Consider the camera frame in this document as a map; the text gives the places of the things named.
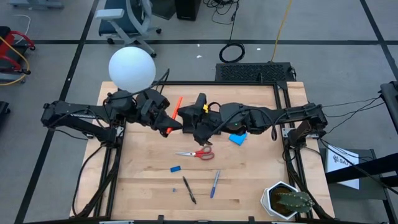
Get cactus in white pot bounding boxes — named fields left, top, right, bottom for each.
left=260, top=180, right=315, bottom=221

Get red cart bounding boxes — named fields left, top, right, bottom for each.
left=0, top=26, right=36, bottom=85

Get blue sticky note pad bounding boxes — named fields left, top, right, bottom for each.
left=228, top=131, right=248, bottom=147

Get black computer tower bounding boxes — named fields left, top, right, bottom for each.
left=174, top=0, right=202, bottom=22

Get white globe table lamp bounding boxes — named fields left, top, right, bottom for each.
left=108, top=46, right=157, bottom=94

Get white paper sign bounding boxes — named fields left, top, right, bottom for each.
left=325, top=144, right=361, bottom=190

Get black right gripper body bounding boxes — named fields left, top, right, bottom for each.
left=193, top=92, right=223, bottom=147

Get yellow hanging cable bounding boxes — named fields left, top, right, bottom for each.
left=269, top=0, right=294, bottom=63

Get coiled black cable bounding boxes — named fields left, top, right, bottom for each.
left=218, top=41, right=246, bottom=64

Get orange highlighter marker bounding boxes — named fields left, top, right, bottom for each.
left=165, top=96, right=184, bottom=135

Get red handled scissors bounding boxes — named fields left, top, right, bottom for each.
left=175, top=145, right=216, bottom=161

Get grey office chair blue seat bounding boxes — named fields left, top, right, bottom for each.
left=95, top=0, right=163, bottom=58

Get black perforated case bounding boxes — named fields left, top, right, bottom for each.
left=215, top=62, right=295, bottom=83

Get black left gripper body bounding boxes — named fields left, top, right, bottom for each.
left=136, top=90, right=170, bottom=129

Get black aluminium table frame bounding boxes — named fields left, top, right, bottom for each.
left=70, top=80, right=335, bottom=224

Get purple marker pen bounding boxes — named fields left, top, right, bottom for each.
left=210, top=169, right=221, bottom=199

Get black pen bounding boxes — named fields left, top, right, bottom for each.
left=182, top=175, right=198, bottom=205

